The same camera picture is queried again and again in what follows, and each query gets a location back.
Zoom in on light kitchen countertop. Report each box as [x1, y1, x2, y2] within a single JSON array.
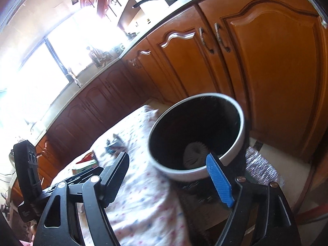
[[26, 0, 293, 144]]

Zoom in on dark countertop utensil holder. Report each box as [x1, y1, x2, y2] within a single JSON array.
[[88, 46, 103, 68]]

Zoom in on metal cabinet handle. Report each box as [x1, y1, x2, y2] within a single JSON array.
[[214, 23, 231, 53], [198, 27, 215, 55]]

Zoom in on glittery floor mat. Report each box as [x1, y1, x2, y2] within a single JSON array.
[[245, 146, 285, 185]]

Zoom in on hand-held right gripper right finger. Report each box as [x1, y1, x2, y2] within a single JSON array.
[[206, 153, 302, 246]]

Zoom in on red snack packet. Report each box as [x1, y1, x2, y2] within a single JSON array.
[[77, 152, 99, 164]]

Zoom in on bright kitchen window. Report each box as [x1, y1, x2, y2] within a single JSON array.
[[0, 13, 126, 123]]

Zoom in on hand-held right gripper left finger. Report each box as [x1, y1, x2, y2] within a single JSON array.
[[33, 152, 130, 246]]

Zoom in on green snack packet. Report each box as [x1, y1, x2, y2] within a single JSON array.
[[72, 163, 99, 176]]

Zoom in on floral white tablecloth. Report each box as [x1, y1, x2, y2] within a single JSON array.
[[51, 105, 191, 246]]

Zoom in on wooden base cabinets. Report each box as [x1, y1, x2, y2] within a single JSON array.
[[10, 0, 328, 203]]

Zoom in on metal sink faucet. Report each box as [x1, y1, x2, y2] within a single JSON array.
[[65, 67, 82, 88]]

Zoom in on white paper cupcake liner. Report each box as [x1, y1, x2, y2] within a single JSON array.
[[183, 141, 214, 170]]

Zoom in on dark blue wrapper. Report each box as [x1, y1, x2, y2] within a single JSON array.
[[105, 134, 126, 155]]

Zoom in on black bin with white rim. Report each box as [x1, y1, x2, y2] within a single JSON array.
[[148, 93, 250, 246]]

